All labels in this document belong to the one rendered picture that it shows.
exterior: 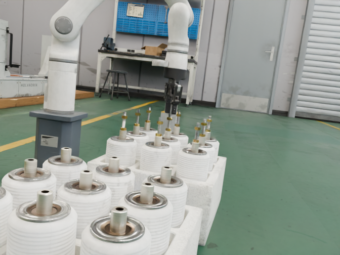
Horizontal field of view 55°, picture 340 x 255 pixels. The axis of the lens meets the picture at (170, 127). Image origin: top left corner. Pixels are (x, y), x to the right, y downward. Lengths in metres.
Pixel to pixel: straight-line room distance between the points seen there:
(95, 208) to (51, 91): 0.63
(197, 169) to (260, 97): 5.11
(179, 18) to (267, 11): 5.11
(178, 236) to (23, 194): 0.29
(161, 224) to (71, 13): 0.77
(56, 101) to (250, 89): 5.08
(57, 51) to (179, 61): 0.40
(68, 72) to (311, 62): 5.30
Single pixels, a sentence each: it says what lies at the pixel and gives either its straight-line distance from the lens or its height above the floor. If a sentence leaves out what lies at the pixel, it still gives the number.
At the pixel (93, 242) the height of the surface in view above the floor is 0.25.
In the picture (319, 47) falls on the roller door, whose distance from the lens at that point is 6.16.
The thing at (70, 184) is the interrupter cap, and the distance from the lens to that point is 0.62.
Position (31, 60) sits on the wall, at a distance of 7.00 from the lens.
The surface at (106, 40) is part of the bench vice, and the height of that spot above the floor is 0.90.
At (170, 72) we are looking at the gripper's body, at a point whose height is 0.48.
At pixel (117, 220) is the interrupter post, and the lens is 0.46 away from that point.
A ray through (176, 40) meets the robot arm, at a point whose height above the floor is 0.58.
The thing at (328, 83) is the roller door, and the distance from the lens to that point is 6.18.
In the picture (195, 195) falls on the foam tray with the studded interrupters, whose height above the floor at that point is 0.15.
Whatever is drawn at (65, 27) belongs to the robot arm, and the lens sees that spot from 1.12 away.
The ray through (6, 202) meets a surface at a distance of 0.58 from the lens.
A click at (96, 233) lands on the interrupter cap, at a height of 0.25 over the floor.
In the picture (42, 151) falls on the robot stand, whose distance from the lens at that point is 1.17.
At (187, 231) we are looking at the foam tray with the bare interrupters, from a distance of 0.65.
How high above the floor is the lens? 0.47
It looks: 9 degrees down
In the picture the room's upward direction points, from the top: 7 degrees clockwise
